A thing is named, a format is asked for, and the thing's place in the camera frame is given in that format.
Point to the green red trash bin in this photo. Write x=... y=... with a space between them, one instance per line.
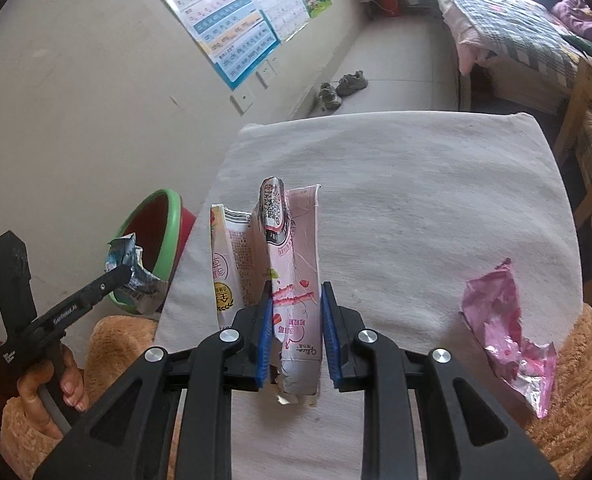
x=162 y=226

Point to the wooden chair frame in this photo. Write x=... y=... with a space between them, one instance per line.
x=586 y=159

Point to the orange plush blanket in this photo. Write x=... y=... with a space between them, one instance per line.
x=564 y=436

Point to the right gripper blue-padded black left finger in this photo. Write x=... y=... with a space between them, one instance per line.
x=169 y=414

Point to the person's left hand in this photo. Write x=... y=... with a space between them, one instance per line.
x=72 y=388

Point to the bed with plaid quilt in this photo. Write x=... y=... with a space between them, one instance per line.
x=523 y=48

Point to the white towel cloth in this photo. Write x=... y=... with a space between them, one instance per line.
x=412 y=205

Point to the silver blue wrapper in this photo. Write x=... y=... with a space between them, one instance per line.
x=144 y=293

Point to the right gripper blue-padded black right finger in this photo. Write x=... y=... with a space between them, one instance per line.
x=423 y=414

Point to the blue educational wall poster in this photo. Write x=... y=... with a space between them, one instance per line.
x=235 y=35

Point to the pink white milk carton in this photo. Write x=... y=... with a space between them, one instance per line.
x=276 y=244

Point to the white wall socket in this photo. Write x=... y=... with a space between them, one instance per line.
x=242 y=98

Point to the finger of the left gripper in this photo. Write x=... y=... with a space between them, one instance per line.
x=82 y=302

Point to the pink foil wrapper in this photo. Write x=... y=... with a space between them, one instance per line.
x=491 y=309

